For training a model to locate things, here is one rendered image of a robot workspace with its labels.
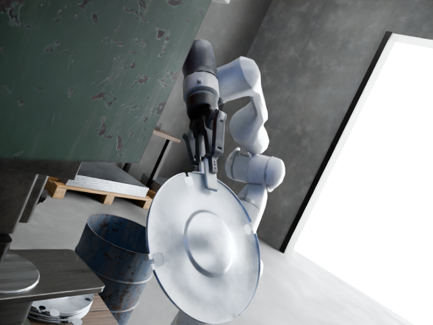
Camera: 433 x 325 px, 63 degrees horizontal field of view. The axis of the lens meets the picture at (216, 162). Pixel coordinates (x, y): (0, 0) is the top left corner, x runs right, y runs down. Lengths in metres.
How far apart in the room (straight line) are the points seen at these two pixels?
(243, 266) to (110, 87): 0.49
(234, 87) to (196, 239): 0.43
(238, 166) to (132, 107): 0.85
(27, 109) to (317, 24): 5.68
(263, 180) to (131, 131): 0.83
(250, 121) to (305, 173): 4.11
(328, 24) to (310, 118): 1.43
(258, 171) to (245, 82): 0.38
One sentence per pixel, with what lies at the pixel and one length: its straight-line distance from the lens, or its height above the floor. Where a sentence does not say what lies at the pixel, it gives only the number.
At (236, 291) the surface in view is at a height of 0.87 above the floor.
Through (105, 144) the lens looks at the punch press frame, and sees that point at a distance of 0.42.
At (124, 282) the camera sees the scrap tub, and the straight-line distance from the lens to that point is 1.79.
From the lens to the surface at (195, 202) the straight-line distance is 0.71.
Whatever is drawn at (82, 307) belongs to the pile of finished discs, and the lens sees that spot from 1.42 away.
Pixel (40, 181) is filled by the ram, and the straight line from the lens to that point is 0.58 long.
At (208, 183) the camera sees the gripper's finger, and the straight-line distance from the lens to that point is 0.73.
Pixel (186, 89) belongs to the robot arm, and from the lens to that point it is 0.85.
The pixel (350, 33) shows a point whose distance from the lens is 5.68.
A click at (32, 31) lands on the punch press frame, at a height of 1.15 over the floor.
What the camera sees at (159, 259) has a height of 0.91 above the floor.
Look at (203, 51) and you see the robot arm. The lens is 0.91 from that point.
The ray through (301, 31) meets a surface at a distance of 5.99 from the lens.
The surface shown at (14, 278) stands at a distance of 0.69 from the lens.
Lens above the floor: 1.14
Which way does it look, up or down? 4 degrees down
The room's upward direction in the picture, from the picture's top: 25 degrees clockwise
